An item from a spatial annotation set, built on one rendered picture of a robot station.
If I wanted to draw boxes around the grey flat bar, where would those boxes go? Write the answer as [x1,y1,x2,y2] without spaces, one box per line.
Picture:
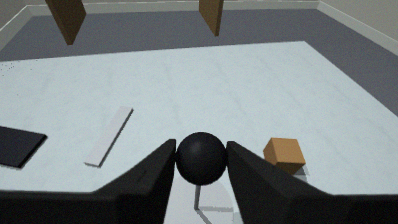
[83,106,133,166]

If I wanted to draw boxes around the black rectangular block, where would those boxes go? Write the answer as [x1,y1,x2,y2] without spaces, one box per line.
[0,126,48,169]

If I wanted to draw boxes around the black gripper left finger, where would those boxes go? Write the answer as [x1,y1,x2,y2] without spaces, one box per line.
[0,139,176,224]

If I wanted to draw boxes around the glass french press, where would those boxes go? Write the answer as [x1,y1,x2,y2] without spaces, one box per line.
[163,132,234,224]

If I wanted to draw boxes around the tan brown block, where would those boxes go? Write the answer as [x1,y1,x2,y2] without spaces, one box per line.
[263,137,306,175]

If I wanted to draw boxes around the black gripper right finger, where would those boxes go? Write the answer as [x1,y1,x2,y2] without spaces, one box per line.
[226,141,398,224]

